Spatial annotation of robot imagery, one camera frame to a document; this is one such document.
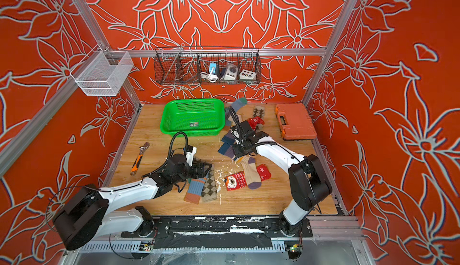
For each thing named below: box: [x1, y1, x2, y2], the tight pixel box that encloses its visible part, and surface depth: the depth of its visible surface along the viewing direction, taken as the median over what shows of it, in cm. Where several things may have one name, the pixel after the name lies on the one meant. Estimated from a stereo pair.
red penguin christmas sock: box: [224, 163, 272, 192], surface depth 88 cm
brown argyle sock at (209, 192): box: [200, 163, 218, 203], surface depth 85 cm
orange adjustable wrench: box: [130, 142, 151, 177], surface depth 95 cm
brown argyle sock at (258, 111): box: [252, 105, 265, 120], surface depth 117 cm
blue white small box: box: [209, 62, 218, 75], surface depth 85 cm
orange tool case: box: [274, 103, 318, 140], surface depth 108 cm
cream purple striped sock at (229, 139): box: [218, 130, 236, 152], surface depth 102 cm
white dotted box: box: [238, 69, 257, 81], surface depth 96 cm
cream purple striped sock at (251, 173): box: [234, 155, 262, 190], surface depth 90 cm
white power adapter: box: [220, 63, 239, 81], surface depth 93 cm
